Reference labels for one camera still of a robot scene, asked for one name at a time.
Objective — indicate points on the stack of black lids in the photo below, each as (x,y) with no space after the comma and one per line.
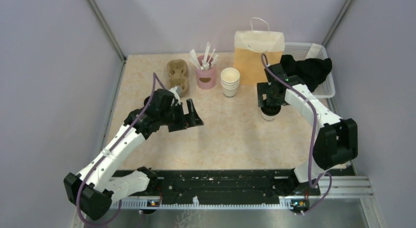
(147,102)

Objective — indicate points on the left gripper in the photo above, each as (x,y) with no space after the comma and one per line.
(191,119)

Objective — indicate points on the white paper coffee cup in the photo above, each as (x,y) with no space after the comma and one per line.
(268,118)

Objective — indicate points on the black plastic cup lid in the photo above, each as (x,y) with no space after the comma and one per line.
(270,110)

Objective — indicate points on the brown pulp cup carrier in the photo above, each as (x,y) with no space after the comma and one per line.
(178,75)

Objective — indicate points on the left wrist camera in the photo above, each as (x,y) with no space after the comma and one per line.
(176,91)

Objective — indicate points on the pink straw holder cup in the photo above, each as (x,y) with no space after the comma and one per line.
(206,79)

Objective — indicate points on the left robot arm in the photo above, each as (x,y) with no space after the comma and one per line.
(93,190)

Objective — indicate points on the brown paper takeout bag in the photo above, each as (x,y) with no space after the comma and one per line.
(249,45)

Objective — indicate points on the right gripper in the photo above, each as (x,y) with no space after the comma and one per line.
(263,88)

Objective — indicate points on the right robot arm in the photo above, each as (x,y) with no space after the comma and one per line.
(334,140)

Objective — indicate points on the stack of white paper cups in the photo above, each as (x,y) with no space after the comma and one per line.
(230,79)

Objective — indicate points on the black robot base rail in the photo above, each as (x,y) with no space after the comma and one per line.
(226,187)

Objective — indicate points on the black cloth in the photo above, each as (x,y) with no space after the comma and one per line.
(312,71)

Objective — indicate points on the white plastic basket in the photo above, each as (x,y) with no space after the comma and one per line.
(303,51)

